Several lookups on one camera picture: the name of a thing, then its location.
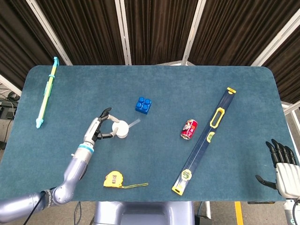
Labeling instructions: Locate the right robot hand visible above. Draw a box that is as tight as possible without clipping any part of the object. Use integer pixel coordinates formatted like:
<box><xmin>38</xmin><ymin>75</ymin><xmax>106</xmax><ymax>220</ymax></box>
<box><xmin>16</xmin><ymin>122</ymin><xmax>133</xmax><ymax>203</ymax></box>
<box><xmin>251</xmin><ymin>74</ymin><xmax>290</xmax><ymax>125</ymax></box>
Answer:
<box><xmin>255</xmin><ymin>138</ymin><xmax>300</xmax><ymax>200</ymax></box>

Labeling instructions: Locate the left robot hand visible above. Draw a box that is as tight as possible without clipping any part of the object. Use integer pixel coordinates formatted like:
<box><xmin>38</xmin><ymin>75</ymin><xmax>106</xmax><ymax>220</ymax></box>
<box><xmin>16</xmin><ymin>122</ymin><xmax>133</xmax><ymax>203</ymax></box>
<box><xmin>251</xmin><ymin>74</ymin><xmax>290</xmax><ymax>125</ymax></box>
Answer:
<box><xmin>83</xmin><ymin>107</ymin><xmax>120</xmax><ymax>146</ymax></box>

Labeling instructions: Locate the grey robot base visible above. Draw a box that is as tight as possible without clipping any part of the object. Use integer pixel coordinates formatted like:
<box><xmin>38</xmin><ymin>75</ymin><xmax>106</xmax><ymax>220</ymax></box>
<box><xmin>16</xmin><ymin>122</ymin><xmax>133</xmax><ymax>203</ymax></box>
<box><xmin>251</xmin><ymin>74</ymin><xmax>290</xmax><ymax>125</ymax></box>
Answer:
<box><xmin>93</xmin><ymin>201</ymin><xmax>195</xmax><ymax>225</ymax></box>

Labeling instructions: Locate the blue building block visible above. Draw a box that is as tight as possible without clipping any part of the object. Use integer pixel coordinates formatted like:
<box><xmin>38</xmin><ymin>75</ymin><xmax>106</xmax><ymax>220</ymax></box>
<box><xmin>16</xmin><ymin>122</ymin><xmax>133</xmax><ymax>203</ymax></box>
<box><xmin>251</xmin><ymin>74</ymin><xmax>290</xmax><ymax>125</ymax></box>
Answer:
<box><xmin>135</xmin><ymin>96</ymin><xmax>152</xmax><ymax>116</ymax></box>

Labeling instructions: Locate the yellow tape measure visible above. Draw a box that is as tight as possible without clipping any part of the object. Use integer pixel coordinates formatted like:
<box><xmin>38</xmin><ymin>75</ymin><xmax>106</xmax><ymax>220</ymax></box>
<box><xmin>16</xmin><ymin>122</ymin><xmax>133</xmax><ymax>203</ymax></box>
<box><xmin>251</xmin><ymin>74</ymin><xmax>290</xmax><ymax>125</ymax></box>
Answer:
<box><xmin>103</xmin><ymin>170</ymin><xmax>149</xmax><ymax>189</ymax></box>

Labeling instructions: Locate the green teal toy stick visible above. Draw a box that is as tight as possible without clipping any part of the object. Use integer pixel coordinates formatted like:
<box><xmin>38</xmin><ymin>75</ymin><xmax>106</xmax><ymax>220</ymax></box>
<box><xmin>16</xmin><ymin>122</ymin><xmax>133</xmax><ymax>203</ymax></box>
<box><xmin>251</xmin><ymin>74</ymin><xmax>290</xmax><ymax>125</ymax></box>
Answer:
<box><xmin>36</xmin><ymin>56</ymin><xmax>60</xmax><ymax>129</ymax></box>

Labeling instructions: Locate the blue table cloth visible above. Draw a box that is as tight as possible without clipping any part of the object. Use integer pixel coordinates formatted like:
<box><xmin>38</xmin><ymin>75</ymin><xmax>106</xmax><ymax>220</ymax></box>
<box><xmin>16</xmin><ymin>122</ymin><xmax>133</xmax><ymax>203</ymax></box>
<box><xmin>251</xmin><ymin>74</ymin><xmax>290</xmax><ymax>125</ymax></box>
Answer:
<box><xmin>0</xmin><ymin>65</ymin><xmax>300</xmax><ymax>203</ymax></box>

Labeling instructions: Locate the blue yellow spirit level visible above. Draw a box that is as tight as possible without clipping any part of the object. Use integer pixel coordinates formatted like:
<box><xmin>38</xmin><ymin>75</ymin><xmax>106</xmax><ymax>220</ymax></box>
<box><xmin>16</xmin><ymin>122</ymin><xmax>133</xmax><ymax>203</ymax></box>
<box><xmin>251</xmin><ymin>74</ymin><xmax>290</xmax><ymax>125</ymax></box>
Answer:
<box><xmin>171</xmin><ymin>87</ymin><xmax>237</xmax><ymax>195</ymax></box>

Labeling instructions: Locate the red soda can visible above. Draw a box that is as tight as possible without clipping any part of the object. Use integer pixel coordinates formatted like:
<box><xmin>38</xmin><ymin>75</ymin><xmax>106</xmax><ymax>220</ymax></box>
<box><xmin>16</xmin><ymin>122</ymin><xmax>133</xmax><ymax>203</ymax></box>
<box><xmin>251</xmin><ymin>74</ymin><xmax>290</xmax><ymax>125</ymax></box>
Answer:
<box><xmin>180</xmin><ymin>119</ymin><xmax>199</xmax><ymax>140</ymax></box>

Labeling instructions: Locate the black equipment with cables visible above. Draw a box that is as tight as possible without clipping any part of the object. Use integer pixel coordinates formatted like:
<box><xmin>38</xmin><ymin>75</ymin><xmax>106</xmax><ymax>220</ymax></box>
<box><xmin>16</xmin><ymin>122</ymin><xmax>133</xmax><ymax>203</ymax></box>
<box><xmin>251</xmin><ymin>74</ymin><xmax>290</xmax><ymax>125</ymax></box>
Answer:
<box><xmin>0</xmin><ymin>90</ymin><xmax>19</xmax><ymax>150</ymax></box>

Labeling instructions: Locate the white frame dark curtain screen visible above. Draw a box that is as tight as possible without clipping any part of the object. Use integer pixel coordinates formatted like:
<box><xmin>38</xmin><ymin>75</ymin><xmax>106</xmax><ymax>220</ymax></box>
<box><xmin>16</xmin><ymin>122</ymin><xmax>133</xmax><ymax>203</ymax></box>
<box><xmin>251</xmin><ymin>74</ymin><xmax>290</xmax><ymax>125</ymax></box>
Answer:
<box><xmin>0</xmin><ymin>0</ymin><xmax>300</xmax><ymax>111</ymax></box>

